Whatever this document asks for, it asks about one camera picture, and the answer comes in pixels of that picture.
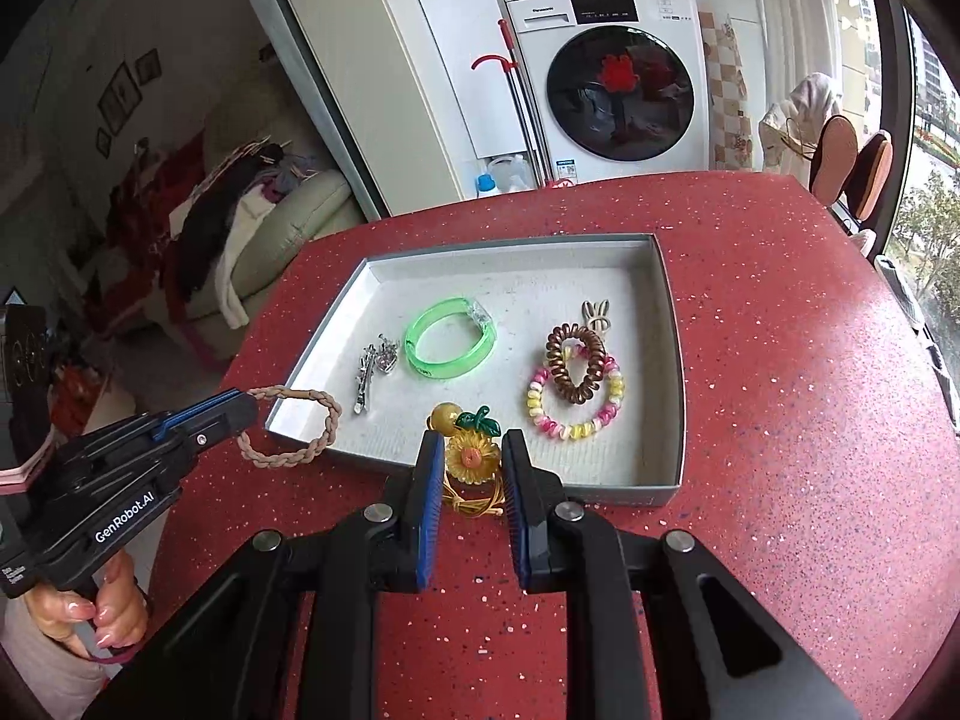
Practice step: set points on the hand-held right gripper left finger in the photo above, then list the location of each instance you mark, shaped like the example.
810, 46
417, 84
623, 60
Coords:
427, 517

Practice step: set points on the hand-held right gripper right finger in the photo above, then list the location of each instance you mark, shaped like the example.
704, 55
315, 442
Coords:
514, 517

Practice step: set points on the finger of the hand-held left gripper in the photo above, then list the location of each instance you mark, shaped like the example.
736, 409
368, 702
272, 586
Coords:
225, 424
172, 416

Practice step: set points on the silver star hair clip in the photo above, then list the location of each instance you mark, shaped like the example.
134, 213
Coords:
364, 384

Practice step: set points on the small silver hair clip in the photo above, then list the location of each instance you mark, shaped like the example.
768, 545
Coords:
386, 361

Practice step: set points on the beige rabbit hair clip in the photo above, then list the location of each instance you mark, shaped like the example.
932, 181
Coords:
596, 322

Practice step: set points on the grey jewelry tray box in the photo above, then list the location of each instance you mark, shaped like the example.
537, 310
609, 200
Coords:
487, 277

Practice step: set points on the person's left forearm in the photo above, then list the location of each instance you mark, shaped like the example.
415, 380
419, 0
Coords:
37, 679

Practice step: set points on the person's left hand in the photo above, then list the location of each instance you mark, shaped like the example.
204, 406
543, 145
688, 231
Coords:
112, 607

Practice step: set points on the pile of clothes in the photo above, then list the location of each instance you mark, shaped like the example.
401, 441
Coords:
202, 232

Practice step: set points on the pale green sofa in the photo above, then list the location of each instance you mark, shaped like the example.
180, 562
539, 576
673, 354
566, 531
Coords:
300, 217

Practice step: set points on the blue capped bottle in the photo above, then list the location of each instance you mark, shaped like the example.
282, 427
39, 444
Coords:
487, 186

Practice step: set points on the white detergent jug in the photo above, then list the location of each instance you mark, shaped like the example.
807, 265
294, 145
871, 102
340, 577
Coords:
514, 172

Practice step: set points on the white tall cabinet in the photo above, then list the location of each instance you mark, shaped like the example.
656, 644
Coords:
390, 75

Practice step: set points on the white washing machine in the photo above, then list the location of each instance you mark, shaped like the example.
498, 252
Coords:
622, 82

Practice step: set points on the checkered board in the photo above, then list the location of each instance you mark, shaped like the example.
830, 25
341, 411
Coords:
726, 90

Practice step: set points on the brown round chair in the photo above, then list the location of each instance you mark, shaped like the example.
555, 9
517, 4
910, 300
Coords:
834, 161
874, 176

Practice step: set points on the white cloth on chair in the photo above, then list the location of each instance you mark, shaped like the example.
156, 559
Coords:
799, 124

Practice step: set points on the small picture frame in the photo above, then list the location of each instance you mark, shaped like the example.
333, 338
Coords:
103, 139

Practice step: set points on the large picture frame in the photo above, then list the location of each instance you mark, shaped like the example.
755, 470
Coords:
121, 99

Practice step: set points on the medium picture frame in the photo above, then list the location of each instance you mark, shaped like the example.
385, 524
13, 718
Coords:
148, 65

